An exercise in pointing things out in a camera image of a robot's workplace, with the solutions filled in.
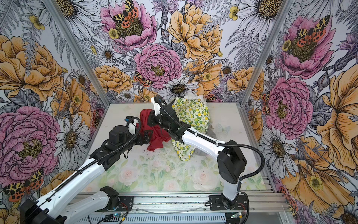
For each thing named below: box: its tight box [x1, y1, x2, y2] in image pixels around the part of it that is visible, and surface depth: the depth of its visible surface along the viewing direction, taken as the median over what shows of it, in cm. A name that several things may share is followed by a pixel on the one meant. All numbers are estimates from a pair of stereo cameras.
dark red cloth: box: [136, 108, 172, 152], surface depth 80 cm
